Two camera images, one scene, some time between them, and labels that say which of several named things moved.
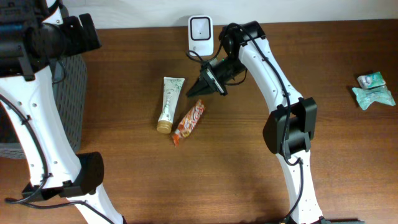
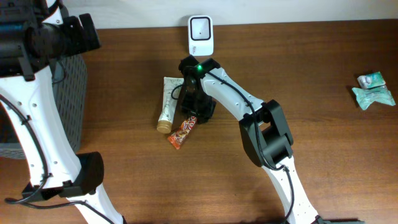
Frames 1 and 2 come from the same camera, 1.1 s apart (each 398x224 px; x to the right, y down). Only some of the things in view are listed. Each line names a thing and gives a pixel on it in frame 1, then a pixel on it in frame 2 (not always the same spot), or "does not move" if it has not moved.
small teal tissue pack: x=370 y=81 does not move
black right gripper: x=211 y=81 to x=201 y=109
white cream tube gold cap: x=171 y=88 does not move
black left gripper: x=66 y=31 does not move
